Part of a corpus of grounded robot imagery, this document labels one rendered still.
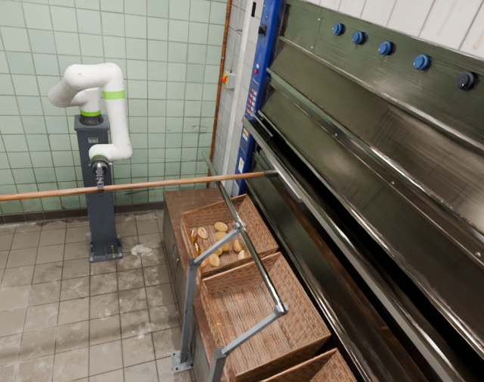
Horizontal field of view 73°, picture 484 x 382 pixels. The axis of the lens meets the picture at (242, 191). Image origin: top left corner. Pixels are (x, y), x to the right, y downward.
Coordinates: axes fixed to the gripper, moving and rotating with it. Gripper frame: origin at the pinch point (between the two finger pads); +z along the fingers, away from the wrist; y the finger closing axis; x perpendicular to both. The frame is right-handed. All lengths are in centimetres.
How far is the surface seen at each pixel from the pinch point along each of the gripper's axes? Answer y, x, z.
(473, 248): -49, -98, 109
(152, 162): 62, -42, -123
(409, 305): -24, -90, 108
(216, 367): 29, -38, 87
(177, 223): 60, -48, -34
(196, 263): 22, -41, 39
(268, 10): -83, -95, -47
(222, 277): 45, -60, 33
